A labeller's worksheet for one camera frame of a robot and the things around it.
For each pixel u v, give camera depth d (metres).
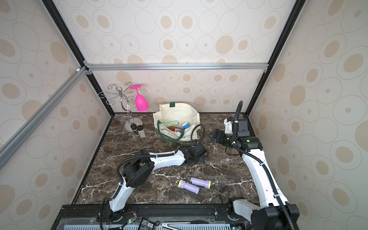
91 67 0.91
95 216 0.73
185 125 1.00
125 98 0.94
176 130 0.97
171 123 1.04
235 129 0.56
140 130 1.00
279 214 0.37
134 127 0.99
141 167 0.57
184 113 1.01
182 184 0.80
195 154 0.72
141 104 0.95
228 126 0.69
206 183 0.80
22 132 0.55
